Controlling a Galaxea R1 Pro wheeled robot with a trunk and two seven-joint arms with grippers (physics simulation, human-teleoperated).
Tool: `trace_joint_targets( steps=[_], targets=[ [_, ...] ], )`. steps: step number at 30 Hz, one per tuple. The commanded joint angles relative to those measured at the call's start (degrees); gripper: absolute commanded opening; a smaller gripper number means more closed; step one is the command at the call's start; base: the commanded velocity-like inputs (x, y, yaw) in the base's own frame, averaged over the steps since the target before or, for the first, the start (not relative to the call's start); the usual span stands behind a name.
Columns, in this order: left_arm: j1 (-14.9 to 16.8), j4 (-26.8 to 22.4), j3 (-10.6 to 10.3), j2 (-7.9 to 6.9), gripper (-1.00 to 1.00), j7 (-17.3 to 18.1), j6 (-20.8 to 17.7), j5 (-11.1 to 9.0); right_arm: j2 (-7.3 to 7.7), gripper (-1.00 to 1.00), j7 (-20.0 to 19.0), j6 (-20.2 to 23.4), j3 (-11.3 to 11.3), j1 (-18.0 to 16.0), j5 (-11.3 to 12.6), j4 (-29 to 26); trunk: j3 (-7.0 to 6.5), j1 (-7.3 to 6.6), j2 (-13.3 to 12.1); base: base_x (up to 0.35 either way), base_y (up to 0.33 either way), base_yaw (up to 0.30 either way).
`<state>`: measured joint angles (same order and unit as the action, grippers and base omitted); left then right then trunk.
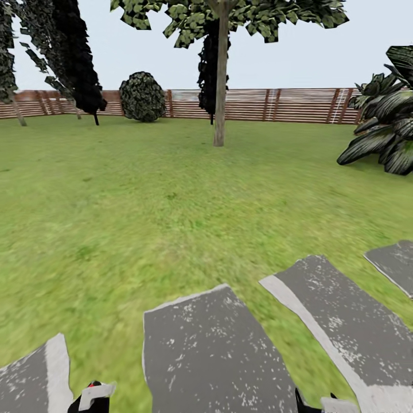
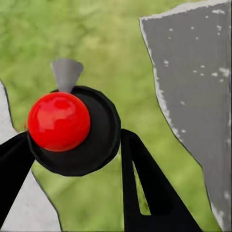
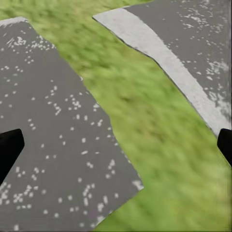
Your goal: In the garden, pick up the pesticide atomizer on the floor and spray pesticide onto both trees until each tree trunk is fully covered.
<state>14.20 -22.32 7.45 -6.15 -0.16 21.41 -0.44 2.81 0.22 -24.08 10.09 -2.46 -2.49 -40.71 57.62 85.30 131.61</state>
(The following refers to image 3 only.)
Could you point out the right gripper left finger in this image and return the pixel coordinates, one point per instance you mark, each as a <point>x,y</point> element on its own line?
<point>11,145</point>

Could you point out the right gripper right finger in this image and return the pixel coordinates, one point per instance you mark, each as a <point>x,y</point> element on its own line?
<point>224,143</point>

